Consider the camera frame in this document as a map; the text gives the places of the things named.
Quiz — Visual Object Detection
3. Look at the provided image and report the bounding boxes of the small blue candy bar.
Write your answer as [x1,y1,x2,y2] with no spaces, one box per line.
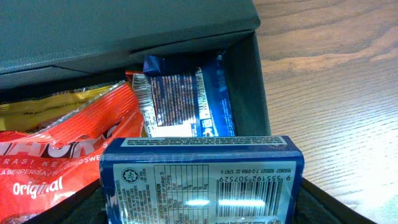
[99,136,304,224]

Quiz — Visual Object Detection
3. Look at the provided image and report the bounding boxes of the red Hacks candy bag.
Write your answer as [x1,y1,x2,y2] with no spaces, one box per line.
[1,82,144,223]

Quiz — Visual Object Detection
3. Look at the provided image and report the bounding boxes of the yellow Hacks candy bag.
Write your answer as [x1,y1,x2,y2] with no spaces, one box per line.
[1,83,113,132]

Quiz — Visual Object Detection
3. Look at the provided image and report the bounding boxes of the purple chocolate bar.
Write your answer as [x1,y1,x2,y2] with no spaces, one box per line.
[144,55,202,137]

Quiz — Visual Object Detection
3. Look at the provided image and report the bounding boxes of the blue Oreo cookie pack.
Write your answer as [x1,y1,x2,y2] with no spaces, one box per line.
[195,55,235,137]

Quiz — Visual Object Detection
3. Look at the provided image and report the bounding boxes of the Haribo gummy candy bag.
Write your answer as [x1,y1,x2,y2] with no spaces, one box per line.
[126,70,157,137]

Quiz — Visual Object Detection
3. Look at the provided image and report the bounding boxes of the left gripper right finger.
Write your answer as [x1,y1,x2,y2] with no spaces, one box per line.
[293,179,376,224]

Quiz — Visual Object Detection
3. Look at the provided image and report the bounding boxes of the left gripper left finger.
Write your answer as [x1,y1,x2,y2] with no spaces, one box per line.
[25,179,108,224]

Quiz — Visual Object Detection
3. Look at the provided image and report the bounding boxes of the black cardboard gift box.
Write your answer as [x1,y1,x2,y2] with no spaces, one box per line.
[1,0,271,136]

